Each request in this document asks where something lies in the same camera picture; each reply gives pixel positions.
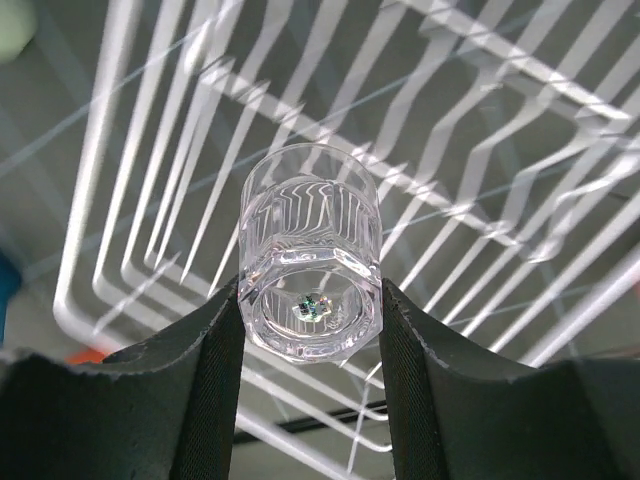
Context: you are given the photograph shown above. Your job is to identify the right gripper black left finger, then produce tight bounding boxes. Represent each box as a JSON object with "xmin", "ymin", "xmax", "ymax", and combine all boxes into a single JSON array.
[{"xmin": 1, "ymin": 282, "xmax": 245, "ymax": 479}]

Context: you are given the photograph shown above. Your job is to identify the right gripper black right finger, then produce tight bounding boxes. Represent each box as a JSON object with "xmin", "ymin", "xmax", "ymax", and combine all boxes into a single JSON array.
[{"xmin": 380, "ymin": 281, "xmax": 639, "ymax": 479}]

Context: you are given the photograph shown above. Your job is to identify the orange mug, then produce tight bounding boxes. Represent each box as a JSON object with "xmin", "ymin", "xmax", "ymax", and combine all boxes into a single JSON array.
[{"xmin": 66, "ymin": 348, "xmax": 107, "ymax": 365}]

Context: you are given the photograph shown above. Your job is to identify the clear faceted glass cup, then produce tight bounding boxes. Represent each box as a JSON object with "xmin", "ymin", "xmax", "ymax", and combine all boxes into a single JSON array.
[{"xmin": 237, "ymin": 143, "xmax": 382, "ymax": 364}]

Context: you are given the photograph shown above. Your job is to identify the blue mug cream inside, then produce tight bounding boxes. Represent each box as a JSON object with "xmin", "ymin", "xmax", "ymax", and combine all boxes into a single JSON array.
[{"xmin": 0, "ymin": 253, "xmax": 22, "ymax": 342}]

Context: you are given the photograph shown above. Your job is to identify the pale green tumbler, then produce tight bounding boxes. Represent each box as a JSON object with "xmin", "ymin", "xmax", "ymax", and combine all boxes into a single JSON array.
[{"xmin": 0, "ymin": 0, "xmax": 38, "ymax": 64}]

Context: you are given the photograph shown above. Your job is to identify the white wire dish rack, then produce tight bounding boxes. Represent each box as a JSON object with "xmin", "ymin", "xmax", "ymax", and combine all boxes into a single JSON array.
[{"xmin": 53, "ymin": 1, "xmax": 639, "ymax": 479}]

